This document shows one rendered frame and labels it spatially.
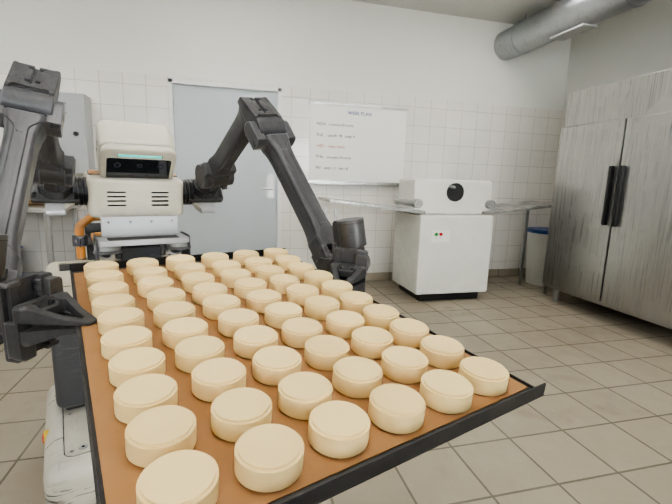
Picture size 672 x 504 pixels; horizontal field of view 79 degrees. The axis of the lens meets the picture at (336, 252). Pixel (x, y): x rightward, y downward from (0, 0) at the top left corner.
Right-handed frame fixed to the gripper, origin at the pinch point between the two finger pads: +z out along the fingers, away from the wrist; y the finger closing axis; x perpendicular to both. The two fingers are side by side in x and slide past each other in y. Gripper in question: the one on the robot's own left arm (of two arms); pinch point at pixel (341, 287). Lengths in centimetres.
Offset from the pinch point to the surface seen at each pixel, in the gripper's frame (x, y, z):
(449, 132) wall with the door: -40, -61, -447
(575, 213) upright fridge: -158, 13, -352
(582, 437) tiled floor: -100, 99, -124
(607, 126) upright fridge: -164, -64, -336
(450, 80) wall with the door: -34, -118, -447
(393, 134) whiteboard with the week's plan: 22, -53, -414
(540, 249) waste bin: -159, 65, -439
